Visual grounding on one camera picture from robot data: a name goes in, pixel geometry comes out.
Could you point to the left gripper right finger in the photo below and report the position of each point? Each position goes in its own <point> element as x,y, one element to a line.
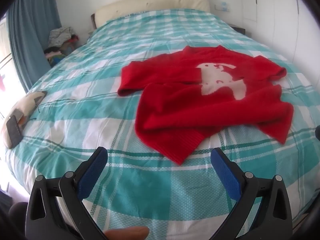
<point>273,219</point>

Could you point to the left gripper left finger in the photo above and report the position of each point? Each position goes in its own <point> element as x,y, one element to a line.
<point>55,209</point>

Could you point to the red rabbit sweater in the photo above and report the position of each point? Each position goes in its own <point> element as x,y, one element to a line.
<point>193,94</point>

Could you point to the pile of clothes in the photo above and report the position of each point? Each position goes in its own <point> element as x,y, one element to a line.
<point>61,42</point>

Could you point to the person's left hand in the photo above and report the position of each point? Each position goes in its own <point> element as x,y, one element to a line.
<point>130,233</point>

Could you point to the dark smartphone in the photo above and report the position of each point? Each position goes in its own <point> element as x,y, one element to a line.
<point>14,132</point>

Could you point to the patterned cushion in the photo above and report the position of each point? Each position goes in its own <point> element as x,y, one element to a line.
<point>23,111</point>

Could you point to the teal plaid bed cover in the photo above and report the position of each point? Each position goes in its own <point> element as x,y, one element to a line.
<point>140,187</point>

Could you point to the dark wooden nightstand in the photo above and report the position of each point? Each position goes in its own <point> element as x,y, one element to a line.
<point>238,29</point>

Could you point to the blue curtain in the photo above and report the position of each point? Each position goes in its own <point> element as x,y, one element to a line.
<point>29,25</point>

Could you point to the cream padded headboard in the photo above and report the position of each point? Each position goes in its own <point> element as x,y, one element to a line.
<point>126,7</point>

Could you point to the wall switch panel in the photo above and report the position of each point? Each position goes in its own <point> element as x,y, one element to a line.
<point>223,6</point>

